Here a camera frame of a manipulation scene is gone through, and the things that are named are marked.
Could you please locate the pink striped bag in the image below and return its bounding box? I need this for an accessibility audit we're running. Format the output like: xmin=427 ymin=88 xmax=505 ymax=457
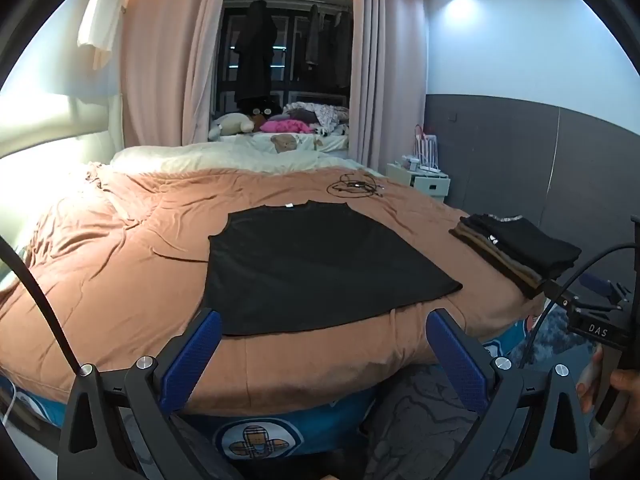
xmin=411 ymin=124 xmax=442 ymax=173

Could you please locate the dark hanging garment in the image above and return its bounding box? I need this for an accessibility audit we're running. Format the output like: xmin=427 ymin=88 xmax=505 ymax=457
xmin=304 ymin=4 xmax=322 ymax=67

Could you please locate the black t-shirt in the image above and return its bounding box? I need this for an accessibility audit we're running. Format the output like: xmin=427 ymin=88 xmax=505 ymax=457
xmin=201 ymin=200 xmax=463 ymax=337

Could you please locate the pile of patterned clothes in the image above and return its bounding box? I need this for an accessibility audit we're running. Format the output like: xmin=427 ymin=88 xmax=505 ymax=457
xmin=284 ymin=101 xmax=351 ymax=136

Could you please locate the thin white cable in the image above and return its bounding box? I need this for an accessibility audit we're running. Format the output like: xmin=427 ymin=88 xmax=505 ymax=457
xmin=0 ymin=382 xmax=23 ymax=428

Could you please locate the black plush toy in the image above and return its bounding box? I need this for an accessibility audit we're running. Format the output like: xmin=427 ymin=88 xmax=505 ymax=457
xmin=247 ymin=101 xmax=282 ymax=119

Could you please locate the person's right hand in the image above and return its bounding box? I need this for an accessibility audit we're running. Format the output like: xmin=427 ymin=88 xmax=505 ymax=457
xmin=575 ymin=347 xmax=640 ymax=457

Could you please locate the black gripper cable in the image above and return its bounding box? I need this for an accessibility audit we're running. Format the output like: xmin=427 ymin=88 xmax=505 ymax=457
xmin=0 ymin=234 xmax=87 ymax=376
xmin=517 ymin=243 xmax=640 ymax=368

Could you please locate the grey patterned cloth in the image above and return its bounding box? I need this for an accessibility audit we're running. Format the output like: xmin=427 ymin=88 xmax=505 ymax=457
xmin=359 ymin=305 xmax=573 ymax=480

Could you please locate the pink cloth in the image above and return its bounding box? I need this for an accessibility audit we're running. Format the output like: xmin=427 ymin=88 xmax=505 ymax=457
xmin=260 ymin=118 xmax=315 ymax=135

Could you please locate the padded headboard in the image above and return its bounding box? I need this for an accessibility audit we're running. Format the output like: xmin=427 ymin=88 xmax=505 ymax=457
xmin=0 ymin=92 xmax=125 ymax=171

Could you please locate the black cable bundle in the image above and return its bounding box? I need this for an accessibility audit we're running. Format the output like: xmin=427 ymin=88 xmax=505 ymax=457
xmin=326 ymin=173 xmax=387 ymax=197

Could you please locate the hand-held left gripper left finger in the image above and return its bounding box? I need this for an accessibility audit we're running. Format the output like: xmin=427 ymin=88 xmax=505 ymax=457
xmin=57 ymin=308 xmax=236 ymax=480

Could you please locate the long dark hanging coat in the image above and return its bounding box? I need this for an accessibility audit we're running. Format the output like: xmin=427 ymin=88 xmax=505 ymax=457
xmin=234 ymin=0 xmax=279 ymax=111

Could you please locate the white hanging garment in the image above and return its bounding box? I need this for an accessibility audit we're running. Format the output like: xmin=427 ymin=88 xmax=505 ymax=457
xmin=76 ymin=0 xmax=135 ymax=72

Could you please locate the stack of folded clothes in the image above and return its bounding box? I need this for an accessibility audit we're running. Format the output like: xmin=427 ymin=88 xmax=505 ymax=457
xmin=448 ymin=212 xmax=583 ymax=300

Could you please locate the pink curtain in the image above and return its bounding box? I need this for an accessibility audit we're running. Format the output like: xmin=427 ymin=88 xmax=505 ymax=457
xmin=348 ymin=0 xmax=432 ymax=181
xmin=119 ymin=0 xmax=231 ymax=147

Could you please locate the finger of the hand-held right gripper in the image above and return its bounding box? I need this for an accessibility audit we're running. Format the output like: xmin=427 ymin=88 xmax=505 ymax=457
xmin=581 ymin=273 xmax=632 ymax=312
xmin=541 ymin=281 xmax=583 ymax=308

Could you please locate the white plush toy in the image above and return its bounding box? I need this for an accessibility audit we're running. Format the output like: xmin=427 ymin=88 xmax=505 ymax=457
xmin=208 ymin=112 xmax=257 ymax=142

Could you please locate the blue printed bed sheet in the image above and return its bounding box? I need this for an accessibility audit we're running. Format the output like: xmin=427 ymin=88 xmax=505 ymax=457
xmin=0 ymin=305 xmax=551 ymax=480

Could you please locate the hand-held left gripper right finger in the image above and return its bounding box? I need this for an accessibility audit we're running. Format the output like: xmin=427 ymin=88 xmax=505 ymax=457
xmin=410 ymin=308 xmax=597 ymax=480

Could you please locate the white bed sheet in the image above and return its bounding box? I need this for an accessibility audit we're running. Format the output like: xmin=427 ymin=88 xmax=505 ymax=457
xmin=109 ymin=141 xmax=387 ymax=177

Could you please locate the white nightstand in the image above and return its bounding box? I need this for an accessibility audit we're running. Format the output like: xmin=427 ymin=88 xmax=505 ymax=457
xmin=385 ymin=160 xmax=452 ymax=206

